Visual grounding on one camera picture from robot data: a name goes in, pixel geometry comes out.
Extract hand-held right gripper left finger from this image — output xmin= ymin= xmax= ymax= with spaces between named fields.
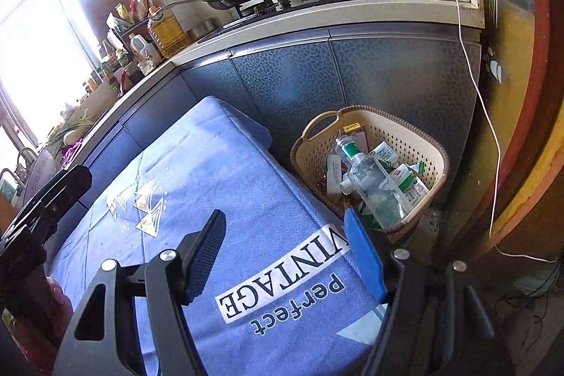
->
xmin=52 ymin=209 xmax=227 ymax=376

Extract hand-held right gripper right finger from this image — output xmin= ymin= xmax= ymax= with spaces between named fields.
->
xmin=344 ymin=208 xmax=496 ymax=376

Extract clear plastic bottle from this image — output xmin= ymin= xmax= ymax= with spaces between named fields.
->
xmin=335 ymin=136 xmax=413 ymax=230

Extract white tube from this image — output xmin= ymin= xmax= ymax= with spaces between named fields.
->
xmin=327 ymin=155 xmax=354 ymax=197

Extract white and green printed packet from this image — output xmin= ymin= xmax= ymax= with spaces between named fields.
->
xmin=388 ymin=161 xmax=431 ymax=208

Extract green and white carton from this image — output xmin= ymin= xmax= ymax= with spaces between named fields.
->
xmin=368 ymin=140 xmax=400 ymax=172

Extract beige plastic basket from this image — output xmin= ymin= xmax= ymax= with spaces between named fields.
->
xmin=290 ymin=105 xmax=450 ymax=242

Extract yellow and red box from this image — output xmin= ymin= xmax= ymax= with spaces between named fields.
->
xmin=343 ymin=122 xmax=367 ymax=153

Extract person's left hand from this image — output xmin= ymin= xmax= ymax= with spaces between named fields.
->
xmin=45 ymin=276 xmax=75 ymax=344

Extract white enamel basin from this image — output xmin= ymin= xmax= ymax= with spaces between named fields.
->
xmin=25 ymin=147 xmax=59 ymax=203

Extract steel faucet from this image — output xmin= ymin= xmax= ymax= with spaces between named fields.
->
xmin=0 ymin=147 xmax=39 ymax=201

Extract purple cloth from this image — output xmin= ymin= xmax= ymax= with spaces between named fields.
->
xmin=62 ymin=140 xmax=85 ymax=162

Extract green scallions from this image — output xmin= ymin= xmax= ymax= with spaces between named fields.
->
xmin=46 ymin=109 xmax=96 ymax=148

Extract blue printed tablecloth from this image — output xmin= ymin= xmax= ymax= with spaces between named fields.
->
xmin=46 ymin=95 xmax=389 ymax=376

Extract row of condiment bottles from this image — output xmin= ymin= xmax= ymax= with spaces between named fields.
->
xmin=81 ymin=37 xmax=146 ymax=95

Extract kitchen window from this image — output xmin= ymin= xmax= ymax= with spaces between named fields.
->
xmin=0 ymin=0 xmax=135 ymax=167

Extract white plastic jug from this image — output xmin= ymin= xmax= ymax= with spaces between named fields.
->
xmin=129 ymin=35 xmax=162 ymax=67

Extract grey kitchen cabinet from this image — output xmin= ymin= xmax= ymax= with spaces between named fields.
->
xmin=79 ymin=23 xmax=486 ymax=211

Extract yellow cooking oil bottle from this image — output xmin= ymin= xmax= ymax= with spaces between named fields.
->
xmin=147 ymin=5 xmax=189 ymax=60

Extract pile of food packets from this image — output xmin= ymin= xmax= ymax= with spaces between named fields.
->
xmin=106 ymin=0 xmax=166 ymax=34

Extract small steel container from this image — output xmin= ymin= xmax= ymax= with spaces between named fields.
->
xmin=187 ymin=18 xmax=216 ymax=43

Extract wooden door with glass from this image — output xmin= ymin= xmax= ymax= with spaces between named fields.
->
xmin=434 ymin=0 xmax=564 ymax=271

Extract black cable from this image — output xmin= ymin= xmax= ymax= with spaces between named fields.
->
xmin=497 ymin=264 xmax=561 ymax=344

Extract white charging cable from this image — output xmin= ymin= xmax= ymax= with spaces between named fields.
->
xmin=452 ymin=0 xmax=559 ymax=264

